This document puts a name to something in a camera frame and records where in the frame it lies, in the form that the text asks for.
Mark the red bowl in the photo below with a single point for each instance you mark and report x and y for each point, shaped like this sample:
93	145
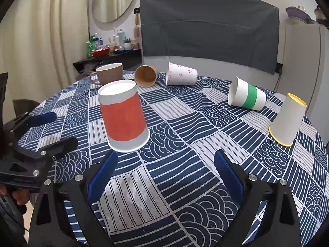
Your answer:
100	53

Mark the person's left hand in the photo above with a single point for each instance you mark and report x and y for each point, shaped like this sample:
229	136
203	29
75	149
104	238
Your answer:
19	196

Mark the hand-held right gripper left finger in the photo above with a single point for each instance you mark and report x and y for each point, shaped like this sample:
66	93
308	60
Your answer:
101	180

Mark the red banded paper cup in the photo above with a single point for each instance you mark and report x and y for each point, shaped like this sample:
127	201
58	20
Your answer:
123	118

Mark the brown jar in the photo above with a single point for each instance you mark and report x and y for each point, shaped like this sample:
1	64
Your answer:
320	14

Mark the black side shelf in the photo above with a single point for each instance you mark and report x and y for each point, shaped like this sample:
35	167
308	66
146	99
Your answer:
108	61

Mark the cream curtain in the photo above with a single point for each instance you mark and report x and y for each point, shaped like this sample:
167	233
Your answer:
43	36

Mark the white cup with pink hearts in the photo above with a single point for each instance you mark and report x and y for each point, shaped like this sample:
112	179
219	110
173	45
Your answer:
181	75

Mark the dark chair back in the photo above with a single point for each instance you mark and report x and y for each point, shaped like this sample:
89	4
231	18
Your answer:
24	106

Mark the clear water bottle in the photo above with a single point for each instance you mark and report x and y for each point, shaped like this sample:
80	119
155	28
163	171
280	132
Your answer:
97	40

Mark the silver thermos flask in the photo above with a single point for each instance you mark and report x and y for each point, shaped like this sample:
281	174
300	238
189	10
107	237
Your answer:
120	37

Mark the purple bowl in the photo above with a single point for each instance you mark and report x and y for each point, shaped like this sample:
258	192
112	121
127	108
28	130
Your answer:
297	14

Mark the white cup with yellow rim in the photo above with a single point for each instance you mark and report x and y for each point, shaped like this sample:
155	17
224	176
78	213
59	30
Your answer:
287	121

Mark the blue patterned tablecloth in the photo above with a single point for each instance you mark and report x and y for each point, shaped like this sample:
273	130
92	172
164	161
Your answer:
180	136

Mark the white cup with green band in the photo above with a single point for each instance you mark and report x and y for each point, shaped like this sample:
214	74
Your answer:
246	95

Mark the round wall mirror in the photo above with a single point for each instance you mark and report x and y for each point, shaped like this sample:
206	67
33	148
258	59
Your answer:
113	1

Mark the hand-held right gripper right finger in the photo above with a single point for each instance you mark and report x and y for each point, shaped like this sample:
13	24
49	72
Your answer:
228	177

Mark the brown ceramic mug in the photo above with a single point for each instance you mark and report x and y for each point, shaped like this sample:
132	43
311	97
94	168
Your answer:
109	74

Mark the grey cloth cover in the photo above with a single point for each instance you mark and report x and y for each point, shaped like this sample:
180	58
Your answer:
208	28

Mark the brown kraft paper cup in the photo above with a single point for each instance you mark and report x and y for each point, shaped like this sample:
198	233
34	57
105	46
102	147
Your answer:
145	76

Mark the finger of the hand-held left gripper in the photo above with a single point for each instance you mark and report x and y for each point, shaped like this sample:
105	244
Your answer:
42	119
60	146

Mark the small potted plant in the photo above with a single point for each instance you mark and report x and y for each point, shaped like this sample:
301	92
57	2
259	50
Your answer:
127	44

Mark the green plastic bottle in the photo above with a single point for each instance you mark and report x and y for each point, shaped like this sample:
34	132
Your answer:
90	47

